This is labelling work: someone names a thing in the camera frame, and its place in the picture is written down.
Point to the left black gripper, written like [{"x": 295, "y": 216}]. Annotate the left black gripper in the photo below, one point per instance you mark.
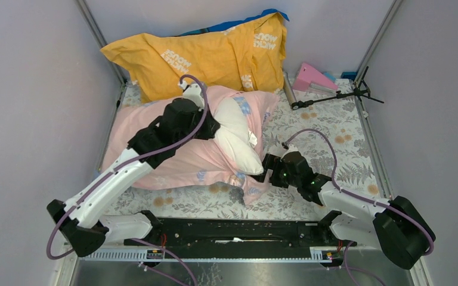
[{"x": 210, "y": 130}]

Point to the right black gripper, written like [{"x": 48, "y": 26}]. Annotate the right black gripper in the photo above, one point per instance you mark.
[{"x": 273, "y": 162}]

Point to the white pillow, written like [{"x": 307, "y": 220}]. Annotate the white pillow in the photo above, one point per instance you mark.
[{"x": 235, "y": 138}]

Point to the blue Elsa pillowcase pink inside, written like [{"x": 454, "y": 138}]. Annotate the blue Elsa pillowcase pink inside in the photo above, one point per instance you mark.
[{"x": 198, "y": 162}]

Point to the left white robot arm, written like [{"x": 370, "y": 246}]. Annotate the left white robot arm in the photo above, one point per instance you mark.
[{"x": 80, "y": 219}]

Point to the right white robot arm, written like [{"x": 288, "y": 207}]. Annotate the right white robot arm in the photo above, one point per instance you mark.
[{"x": 395, "y": 227}]

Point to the yellow Mickey Mouse pillow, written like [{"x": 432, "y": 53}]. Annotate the yellow Mickey Mouse pillow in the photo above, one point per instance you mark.
[{"x": 245, "y": 57}]

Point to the blue cloth behind pillow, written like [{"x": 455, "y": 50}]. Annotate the blue cloth behind pillow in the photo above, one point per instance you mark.
[{"x": 229, "y": 24}]

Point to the floral patterned mat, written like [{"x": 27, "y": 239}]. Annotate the floral patterned mat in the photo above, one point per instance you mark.
[{"x": 329, "y": 135}]

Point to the metal cylinder rod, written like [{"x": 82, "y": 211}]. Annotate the metal cylinder rod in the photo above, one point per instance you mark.
[{"x": 289, "y": 92}]

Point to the pink wedge block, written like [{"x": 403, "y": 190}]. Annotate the pink wedge block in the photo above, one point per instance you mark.
[{"x": 309, "y": 77}]

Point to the black tripod stand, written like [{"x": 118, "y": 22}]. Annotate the black tripod stand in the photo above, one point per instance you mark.
[{"x": 361, "y": 90}]

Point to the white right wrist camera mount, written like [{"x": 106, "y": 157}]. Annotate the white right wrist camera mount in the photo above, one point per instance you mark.
[{"x": 287, "y": 148}]

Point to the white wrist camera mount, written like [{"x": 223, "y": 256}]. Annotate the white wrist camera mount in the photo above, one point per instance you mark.
[
  {"x": 193, "y": 92},
  {"x": 287, "y": 148}
]

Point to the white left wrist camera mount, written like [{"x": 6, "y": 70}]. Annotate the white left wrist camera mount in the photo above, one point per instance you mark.
[{"x": 193, "y": 92}]

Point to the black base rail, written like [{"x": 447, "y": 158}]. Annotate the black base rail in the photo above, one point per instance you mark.
[{"x": 219, "y": 239}]

